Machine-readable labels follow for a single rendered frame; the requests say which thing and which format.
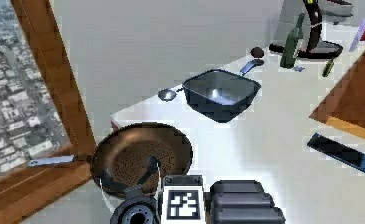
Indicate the small grey metal ladle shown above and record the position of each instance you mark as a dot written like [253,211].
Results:
[166,95]

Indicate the small green shaker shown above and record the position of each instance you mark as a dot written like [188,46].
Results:
[328,67]

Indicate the green glass bottle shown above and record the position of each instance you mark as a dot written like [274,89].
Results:
[291,46]

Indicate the small blue flat piece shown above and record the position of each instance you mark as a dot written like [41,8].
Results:
[299,69]

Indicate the dark blue flat phone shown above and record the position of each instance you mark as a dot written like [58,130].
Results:
[340,152]

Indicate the brown round frying pan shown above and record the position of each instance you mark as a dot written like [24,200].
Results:
[130,146]

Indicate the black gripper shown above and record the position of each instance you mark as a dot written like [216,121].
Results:
[136,211]

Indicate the window with brown wooden frame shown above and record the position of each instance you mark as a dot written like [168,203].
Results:
[53,83]

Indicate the purple flat utensil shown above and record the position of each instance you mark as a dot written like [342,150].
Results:
[359,35]

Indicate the brown round ball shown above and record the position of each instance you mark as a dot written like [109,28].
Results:
[257,52]

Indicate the black coffee machine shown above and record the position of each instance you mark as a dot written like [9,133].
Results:
[315,33]

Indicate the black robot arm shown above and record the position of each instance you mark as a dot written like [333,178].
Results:
[185,186]

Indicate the grey bowl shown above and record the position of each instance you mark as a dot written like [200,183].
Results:
[338,8]

